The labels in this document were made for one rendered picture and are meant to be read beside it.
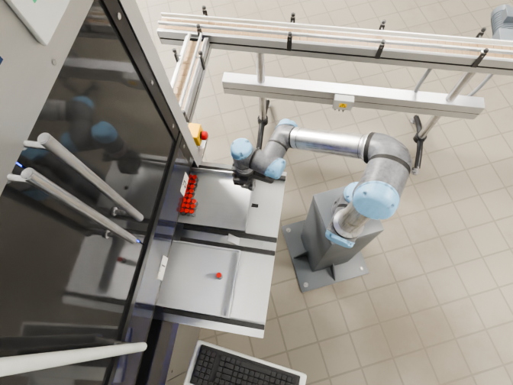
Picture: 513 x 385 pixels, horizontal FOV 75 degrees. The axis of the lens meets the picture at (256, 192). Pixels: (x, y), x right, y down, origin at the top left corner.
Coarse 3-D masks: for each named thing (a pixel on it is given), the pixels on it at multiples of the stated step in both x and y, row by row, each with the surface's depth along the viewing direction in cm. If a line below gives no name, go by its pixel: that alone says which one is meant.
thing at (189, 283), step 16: (176, 256) 139; (192, 256) 138; (208, 256) 138; (224, 256) 138; (176, 272) 136; (192, 272) 136; (208, 272) 136; (224, 272) 135; (160, 288) 134; (176, 288) 134; (192, 288) 134; (208, 288) 133; (224, 288) 133; (160, 304) 132; (176, 304) 132; (192, 304) 131; (208, 304) 131; (224, 304) 131
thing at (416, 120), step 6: (414, 120) 253; (420, 120) 249; (420, 126) 244; (414, 138) 242; (420, 138) 238; (426, 138) 239; (420, 144) 238; (420, 150) 237; (420, 156) 237; (420, 162) 237; (414, 168) 244; (420, 168) 238; (414, 174) 242
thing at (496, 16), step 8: (496, 8) 179; (504, 8) 176; (512, 8) 171; (496, 16) 178; (504, 16) 172; (512, 16) 169; (496, 24) 176; (504, 24) 173; (512, 24) 172; (496, 32) 172; (504, 32) 170; (512, 32) 169
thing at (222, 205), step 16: (208, 176) 152; (224, 176) 152; (208, 192) 149; (224, 192) 149; (240, 192) 148; (208, 208) 146; (224, 208) 146; (240, 208) 146; (192, 224) 141; (208, 224) 143; (224, 224) 143; (240, 224) 143
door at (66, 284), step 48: (0, 240) 52; (48, 240) 63; (96, 240) 79; (0, 288) 54; (48, 288) 65; (96, 288) 82; (0, 336) 55; (48, 336) 67; (96, 336) 85; (0, 384) 56; (48, 384) 69; (96, 384) 88
